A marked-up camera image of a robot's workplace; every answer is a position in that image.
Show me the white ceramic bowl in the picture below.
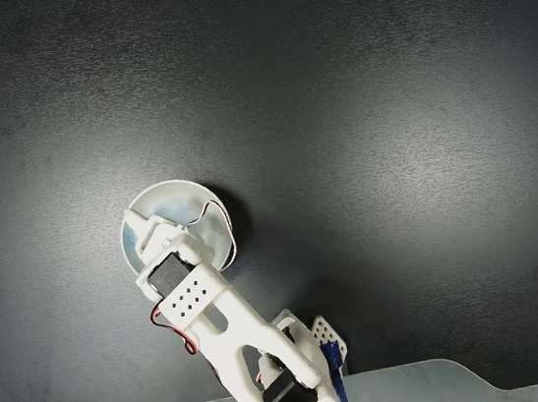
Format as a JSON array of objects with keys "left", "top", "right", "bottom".
[{"left": 113, "top": 173, "right": 242, "bottom": 283}]

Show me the blue table clamp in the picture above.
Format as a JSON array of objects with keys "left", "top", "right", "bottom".
[{"left": 319, "top": 337, "right": 355, "bottom": 402}]

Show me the white looping servo cable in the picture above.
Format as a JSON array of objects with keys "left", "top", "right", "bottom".
[{"left": 183, "top": 198, "right": 241, "bottom": 267}]

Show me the red black forearm cable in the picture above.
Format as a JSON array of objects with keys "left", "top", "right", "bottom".
[{"left": 147, "top": 298, "right": 197, "bottom": 362}]

